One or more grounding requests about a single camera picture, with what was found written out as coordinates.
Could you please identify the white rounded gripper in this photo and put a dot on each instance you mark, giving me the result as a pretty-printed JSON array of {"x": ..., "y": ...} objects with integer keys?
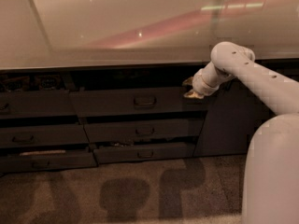
[{"x": 199, "y": 85}]

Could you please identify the grey drawer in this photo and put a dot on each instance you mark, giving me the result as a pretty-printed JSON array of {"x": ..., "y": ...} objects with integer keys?
[
  {"x": 46, "y": 160},
  {"x": 149, "y": 152},
  {"x": 133, "y": 101},
  {"x": 144, "y": 129},
  {"x": 35, "y": 104},
  {"x": 39, "y": 136}
]

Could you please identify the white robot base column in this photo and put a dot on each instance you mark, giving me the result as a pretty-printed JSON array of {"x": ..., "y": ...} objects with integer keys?
[{"x": 271, "y": 183}]

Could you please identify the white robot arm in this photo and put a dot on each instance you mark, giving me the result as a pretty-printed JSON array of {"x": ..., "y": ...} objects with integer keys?
[{"x": 228, "y": 61}]

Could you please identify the dark items in left drawer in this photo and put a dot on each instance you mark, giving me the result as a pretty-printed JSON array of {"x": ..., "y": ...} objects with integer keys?
[{"x": 9, "y": 83}]

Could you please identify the grey cabinet door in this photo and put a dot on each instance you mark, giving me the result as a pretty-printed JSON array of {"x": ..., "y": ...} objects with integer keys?
[{"x": 233, "y": 116}]

